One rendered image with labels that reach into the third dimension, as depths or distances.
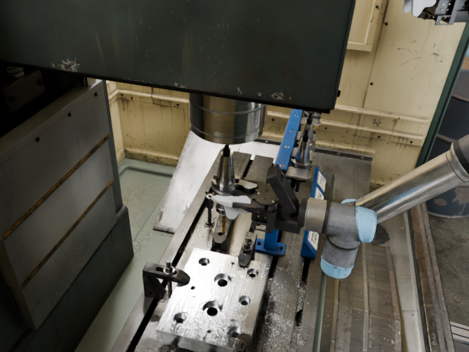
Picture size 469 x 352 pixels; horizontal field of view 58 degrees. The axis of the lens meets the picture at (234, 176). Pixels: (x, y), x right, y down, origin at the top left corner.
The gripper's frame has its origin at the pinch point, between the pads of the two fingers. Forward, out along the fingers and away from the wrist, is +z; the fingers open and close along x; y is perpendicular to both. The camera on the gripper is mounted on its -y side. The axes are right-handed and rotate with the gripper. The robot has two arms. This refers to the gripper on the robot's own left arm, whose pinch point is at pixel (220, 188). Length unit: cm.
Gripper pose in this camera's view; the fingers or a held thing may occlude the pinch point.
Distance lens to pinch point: 97.8
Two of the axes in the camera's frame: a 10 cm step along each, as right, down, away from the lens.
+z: -9.7, -1.8, 1.7
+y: -0.5, 8.2, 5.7
